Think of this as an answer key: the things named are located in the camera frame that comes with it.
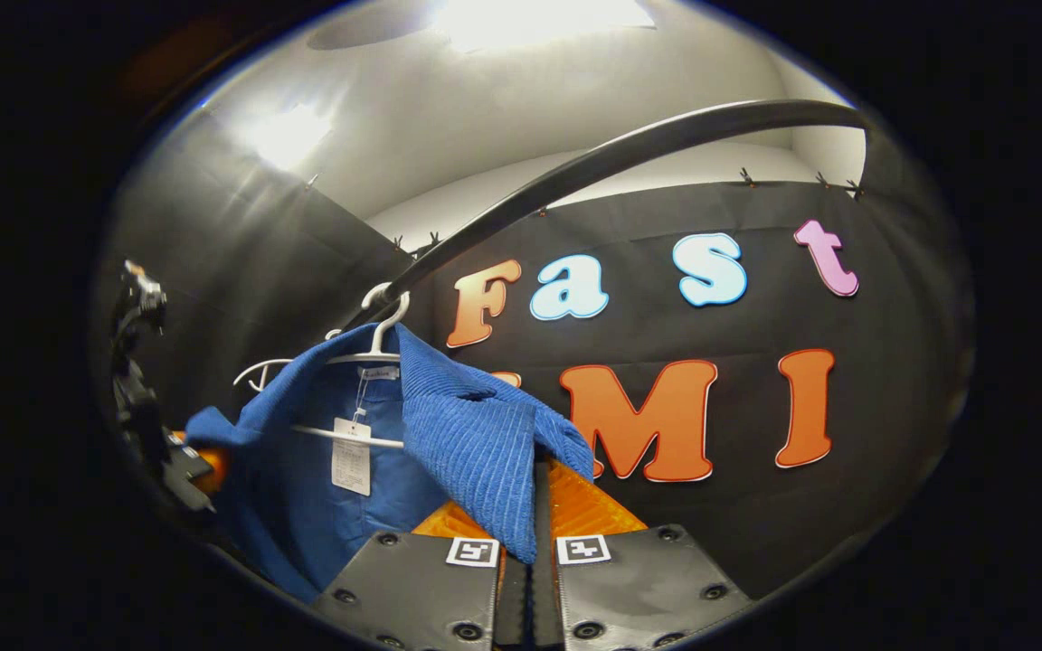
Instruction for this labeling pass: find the white paper tag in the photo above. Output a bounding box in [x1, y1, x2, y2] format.
[332, 418, 374, 497]

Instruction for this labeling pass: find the white plastic hanger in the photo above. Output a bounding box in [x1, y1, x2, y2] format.
[290, 282, 413, 450]
[233, 330, 346, 392]

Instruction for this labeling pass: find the black backdrop cloth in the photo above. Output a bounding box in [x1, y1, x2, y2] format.
[91, 118, 974, 602]

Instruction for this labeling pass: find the black clothes rack rail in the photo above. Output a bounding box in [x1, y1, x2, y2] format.
[340, 99, 870, 331]

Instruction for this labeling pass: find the blue corduroy jacket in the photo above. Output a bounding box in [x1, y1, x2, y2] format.
[185, 323, 596, 605]

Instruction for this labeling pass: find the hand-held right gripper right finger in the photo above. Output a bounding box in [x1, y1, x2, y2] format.
[530, 458, 754, 651]

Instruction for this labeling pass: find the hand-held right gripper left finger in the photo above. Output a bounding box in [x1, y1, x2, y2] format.
[311, 500, 531, 651]

